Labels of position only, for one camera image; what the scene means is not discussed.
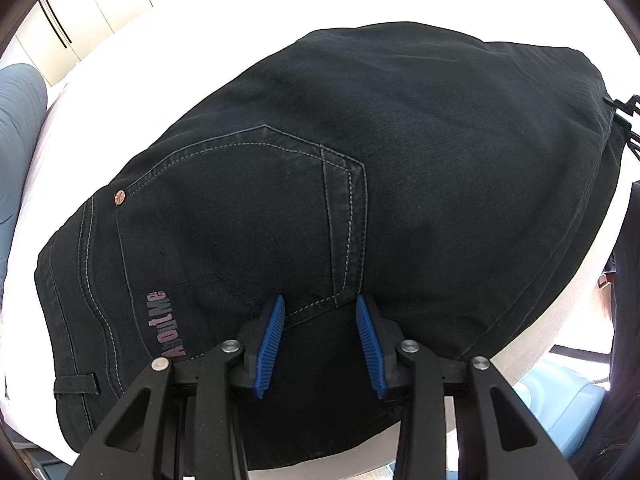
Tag bed with white sheet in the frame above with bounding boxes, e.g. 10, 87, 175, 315
0, 0, 635, 463

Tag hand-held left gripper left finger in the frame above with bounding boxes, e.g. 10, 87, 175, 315
65, 294, 288, 480

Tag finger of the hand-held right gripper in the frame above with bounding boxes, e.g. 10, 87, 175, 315
602, 94, 640, 163

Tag black denim pants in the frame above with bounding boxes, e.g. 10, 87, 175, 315
34, 24, 623, 471

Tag white wardrobe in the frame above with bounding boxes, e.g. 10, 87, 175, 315
10, 0, 161, 86

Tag blue rolled duvet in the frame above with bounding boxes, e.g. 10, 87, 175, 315
0, 62, 49, 291

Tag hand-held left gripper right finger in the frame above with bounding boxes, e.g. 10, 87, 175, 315
354, 294, 568, 480

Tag dark cloth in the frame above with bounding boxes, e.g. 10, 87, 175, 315
582, 180, 640, 480

